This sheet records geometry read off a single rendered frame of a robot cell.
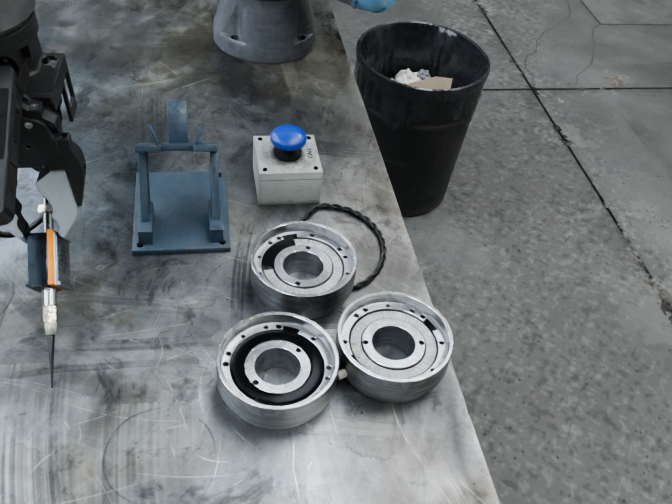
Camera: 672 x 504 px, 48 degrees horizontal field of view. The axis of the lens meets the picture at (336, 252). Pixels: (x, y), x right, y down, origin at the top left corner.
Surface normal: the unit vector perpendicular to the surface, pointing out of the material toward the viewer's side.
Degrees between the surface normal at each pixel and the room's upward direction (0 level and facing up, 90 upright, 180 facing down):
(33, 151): 93
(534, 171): 0
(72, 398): 0
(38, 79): 4
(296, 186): 90
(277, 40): 73
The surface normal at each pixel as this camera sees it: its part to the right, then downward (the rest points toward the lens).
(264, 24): 0.08, 0.45
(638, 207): 0.10, -0.72
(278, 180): 0.17, 0.70
